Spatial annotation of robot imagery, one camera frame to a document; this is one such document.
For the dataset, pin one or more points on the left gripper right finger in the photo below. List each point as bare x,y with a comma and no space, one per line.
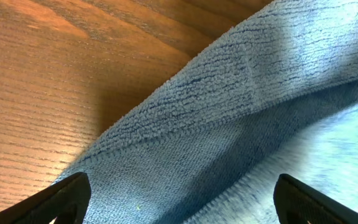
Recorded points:
298,203

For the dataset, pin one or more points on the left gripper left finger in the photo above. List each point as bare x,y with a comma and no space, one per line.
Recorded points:
63,202

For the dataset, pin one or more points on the blue microfiber cloth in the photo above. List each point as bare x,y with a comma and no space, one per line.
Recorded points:
278,93

